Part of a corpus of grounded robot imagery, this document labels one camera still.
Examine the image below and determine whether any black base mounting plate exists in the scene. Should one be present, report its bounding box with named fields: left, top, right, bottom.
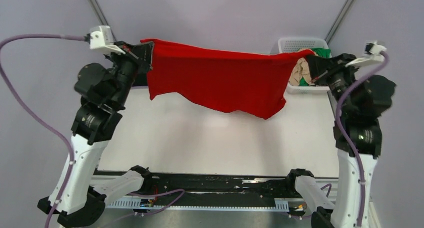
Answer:
left=109, top=172, right=319, bottom=209

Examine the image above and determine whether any white slotted cable duct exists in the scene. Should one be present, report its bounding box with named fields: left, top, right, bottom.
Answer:
left=107, top=196, right=290, bottom=212

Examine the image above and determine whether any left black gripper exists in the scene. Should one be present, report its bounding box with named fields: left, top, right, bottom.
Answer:
left=103, top=40, right=154, bottom=107

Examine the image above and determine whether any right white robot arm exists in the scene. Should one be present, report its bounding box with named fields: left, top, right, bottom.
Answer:
left=285, top=51, right=396, bottom=228

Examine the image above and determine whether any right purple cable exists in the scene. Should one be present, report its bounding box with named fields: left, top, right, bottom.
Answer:
left=286, top=51, right=389, bottom=228

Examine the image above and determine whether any beige t-shirt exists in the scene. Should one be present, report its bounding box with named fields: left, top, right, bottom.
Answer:
left=288, top=57, right=315, bottom=87

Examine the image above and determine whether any left aluminium frame post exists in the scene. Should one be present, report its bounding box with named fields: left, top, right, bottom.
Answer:
left=87, top=0, right=110, bottom=26

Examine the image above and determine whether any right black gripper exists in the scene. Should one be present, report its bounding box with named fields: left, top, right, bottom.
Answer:
left=306, top=52, right=361, bottom=114

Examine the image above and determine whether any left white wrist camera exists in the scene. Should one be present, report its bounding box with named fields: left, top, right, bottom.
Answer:
left=88, top=25, right=126, bottom=55

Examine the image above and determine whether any green t-shirt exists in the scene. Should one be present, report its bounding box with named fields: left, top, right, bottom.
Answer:
left=298, top=47, right=331, bottom=87

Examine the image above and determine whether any right aluminium frame post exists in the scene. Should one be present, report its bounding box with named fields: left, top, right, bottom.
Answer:
left=325, top=0, right=356, bottom=44

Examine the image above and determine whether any red t-shirt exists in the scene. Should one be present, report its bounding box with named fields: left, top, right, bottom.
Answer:
left=146, top=39, right=312, bottom=119

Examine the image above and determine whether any white plastic laundry basket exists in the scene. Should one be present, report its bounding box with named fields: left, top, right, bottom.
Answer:
left=272, top=37, right=329, bottom=94

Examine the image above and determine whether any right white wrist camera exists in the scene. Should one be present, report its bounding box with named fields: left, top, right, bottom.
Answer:
left=345, top=40, right=387, bottom=68

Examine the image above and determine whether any aluminium frame post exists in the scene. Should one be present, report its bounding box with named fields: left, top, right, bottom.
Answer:
left=325, top=0, right=356, bottom=44
left=87, top=0, right=110, bottom=26

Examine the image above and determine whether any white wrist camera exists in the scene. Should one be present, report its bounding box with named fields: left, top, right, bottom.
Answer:
left=88, top=25, right=126, bottom=55
left=345, top=40, right=387, bottom=68

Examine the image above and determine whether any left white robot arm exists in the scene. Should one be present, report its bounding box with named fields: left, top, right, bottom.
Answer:
left=37, top=41, right=154, bottom=228

